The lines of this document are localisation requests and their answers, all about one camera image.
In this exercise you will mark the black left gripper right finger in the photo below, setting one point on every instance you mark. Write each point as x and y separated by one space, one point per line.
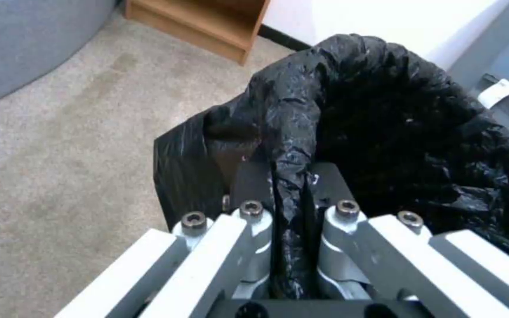
391 258

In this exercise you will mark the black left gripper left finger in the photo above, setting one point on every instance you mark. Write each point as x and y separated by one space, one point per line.
201 251

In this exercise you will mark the dark trash bin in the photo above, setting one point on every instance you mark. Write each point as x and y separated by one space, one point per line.
223 145

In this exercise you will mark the black bin liner bag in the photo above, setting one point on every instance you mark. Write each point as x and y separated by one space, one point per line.
396 126

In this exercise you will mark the white label tag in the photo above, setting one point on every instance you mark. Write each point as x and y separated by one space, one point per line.
497 91

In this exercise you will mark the grey fabric furniture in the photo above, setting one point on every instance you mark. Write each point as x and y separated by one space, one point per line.
506 63

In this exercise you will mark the wooden bedside cabinet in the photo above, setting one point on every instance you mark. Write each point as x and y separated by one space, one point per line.
201 23

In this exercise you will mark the black skirting board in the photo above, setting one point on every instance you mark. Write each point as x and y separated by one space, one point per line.
285 37

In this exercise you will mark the grey upholstered sofa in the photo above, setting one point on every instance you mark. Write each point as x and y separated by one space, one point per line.
20 43

